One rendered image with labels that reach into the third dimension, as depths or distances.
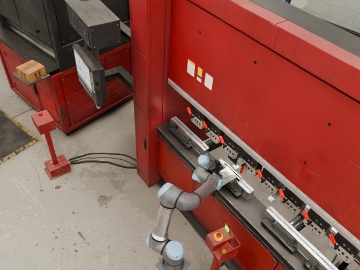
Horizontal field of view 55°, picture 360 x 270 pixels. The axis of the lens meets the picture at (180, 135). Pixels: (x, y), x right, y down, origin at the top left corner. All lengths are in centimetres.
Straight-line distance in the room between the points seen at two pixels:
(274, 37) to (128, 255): 240
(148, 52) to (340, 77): 149
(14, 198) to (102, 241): 110
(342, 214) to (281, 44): 101
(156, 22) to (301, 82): 122
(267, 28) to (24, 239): 292
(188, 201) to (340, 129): 93
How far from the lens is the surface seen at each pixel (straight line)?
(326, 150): 202
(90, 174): 408
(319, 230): 239
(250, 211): 276
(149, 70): 284
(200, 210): 327
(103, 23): 263
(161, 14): 267
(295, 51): 190
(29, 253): 367
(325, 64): 182
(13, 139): 470
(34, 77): 381
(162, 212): 224
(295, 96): 201
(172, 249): 237
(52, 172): 407
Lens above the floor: 310
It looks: 44 degrees down
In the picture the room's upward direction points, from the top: 4 degrees clockwise
